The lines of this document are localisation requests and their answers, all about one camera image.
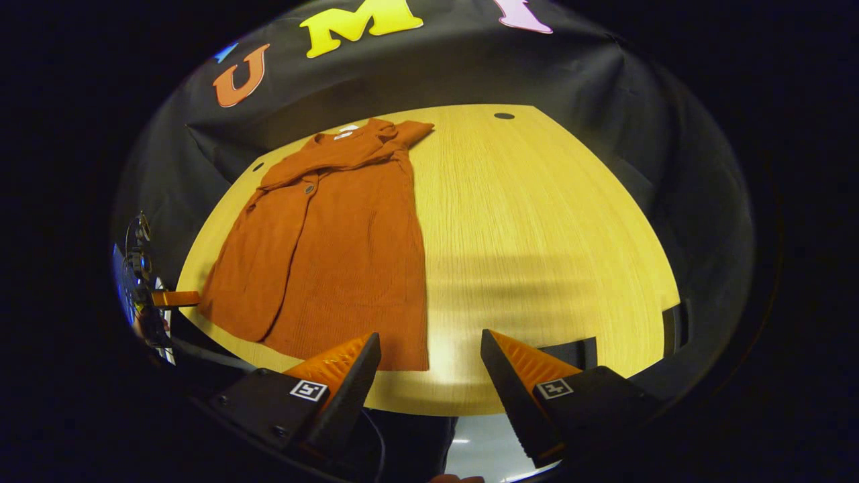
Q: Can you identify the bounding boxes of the grey cable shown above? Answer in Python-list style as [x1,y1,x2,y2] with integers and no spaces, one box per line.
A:
[171,335,259,374]

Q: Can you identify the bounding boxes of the computer monitor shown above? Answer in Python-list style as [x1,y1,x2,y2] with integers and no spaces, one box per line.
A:
[111,243,138,326]

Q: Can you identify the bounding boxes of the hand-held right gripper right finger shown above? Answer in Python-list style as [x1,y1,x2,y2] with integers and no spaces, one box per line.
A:
[480,329,662,469]

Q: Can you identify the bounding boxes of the black backdrop cloth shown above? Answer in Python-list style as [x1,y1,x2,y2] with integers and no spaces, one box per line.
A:
[111,0,756,403]

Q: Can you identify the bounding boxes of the thin black cable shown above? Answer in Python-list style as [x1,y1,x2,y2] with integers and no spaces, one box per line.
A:
[359,408,389,483]

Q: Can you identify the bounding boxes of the orange button shirt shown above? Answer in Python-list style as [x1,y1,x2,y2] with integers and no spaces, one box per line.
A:
[197,118,436,372]

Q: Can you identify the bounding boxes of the black table edge bracket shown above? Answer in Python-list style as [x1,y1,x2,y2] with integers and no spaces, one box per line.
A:
[662,301,693,351]

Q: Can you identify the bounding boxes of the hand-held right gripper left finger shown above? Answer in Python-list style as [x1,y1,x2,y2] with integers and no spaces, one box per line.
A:
[208,331,382,464]

